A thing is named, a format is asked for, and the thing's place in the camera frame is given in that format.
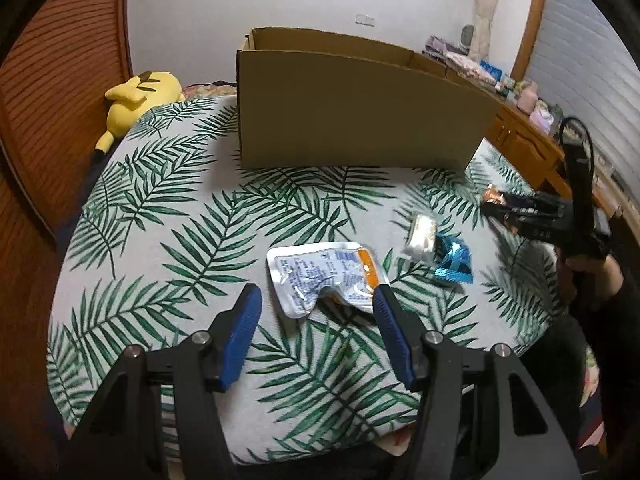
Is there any small beige candy packet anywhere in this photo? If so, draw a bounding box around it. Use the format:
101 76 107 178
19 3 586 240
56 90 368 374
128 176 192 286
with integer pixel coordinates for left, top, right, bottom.
404 214 438 262

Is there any leaf print cloth mat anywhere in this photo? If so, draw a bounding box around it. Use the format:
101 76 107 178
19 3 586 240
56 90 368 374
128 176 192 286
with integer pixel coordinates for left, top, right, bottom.
47 96 560 464

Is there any floral beige curtain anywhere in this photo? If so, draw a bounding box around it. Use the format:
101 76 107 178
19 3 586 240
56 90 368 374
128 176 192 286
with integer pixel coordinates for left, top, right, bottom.
469 0 499 62

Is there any blue box on sideboard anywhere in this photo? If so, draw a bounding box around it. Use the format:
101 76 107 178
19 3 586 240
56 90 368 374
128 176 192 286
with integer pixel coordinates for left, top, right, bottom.
480 60 503 82

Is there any small blue foil snack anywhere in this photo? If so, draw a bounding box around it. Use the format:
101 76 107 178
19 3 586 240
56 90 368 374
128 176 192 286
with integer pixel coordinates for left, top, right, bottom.
433 233 474 284

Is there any pink thermos bottle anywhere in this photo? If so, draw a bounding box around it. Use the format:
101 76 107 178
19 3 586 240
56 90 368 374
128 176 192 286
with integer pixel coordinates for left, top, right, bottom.
516 81 538 115

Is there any grey window blind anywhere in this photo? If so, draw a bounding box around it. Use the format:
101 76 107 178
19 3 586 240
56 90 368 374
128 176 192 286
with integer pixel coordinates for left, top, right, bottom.
526 0 639 197

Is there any white silver pouch snack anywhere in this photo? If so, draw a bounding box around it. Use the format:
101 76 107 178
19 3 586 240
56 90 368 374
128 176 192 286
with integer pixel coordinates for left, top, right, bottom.
266 242 388 318

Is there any person's right hand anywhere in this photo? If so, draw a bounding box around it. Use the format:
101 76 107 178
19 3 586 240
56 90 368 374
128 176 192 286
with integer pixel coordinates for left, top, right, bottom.
555 248 624 304

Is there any folded floral cloth stack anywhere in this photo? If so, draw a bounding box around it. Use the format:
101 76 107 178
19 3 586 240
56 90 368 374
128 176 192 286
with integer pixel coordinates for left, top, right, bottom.
423 36 498 86

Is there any wooden sideboard cabinet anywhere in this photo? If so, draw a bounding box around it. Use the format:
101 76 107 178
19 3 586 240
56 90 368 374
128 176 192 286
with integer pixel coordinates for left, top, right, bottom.
487 102 639 242

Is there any pink tissue box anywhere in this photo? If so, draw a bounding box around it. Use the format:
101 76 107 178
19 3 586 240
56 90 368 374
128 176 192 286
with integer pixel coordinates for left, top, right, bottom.
528 100 554 134

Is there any white wall switch plate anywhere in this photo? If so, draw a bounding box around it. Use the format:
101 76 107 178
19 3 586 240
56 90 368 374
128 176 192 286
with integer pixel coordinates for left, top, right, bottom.
355 14 375 27

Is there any brown cardboard box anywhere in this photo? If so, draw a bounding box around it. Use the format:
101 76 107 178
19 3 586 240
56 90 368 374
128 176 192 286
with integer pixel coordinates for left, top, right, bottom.
236 27 499 170

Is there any brown louvered wardrobe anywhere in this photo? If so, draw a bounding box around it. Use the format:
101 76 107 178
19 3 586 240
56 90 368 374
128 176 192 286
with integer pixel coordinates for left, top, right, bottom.
1 0 131 479

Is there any small white desk fan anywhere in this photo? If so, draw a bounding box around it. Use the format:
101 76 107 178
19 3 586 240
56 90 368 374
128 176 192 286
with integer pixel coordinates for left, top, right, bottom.
459 25 475 54

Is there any yellow Pikachu plush toy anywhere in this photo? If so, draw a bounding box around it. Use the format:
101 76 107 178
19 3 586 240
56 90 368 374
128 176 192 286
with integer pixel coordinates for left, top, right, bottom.
94 70 184 157

